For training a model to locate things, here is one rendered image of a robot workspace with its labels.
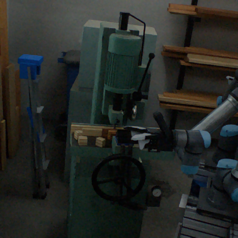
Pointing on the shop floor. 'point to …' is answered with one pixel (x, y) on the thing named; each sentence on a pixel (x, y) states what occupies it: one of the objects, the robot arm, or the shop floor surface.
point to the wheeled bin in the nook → (61, 129)
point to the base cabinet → (102, 209)
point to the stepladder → (27, 67)
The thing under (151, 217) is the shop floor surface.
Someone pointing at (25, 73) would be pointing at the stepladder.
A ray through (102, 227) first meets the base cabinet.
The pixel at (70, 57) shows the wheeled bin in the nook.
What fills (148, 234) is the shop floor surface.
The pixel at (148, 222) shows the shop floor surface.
